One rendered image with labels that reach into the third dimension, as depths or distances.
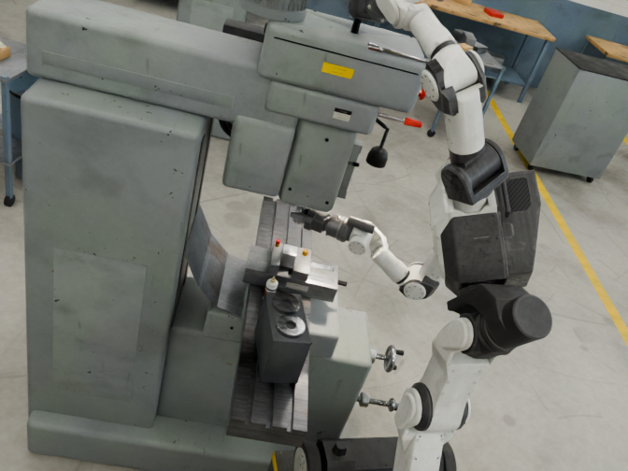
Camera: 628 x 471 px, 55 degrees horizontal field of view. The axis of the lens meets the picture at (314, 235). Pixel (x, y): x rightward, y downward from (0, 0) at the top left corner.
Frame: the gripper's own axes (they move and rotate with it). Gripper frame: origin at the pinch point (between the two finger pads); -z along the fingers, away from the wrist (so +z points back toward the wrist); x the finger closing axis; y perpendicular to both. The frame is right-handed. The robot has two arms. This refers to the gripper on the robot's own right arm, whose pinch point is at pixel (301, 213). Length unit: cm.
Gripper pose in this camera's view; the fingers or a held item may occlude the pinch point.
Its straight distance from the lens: 215.1
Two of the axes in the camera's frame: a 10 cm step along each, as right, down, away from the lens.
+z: 9.2, 3.6, -1.3
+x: -3.0, 4.8, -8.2
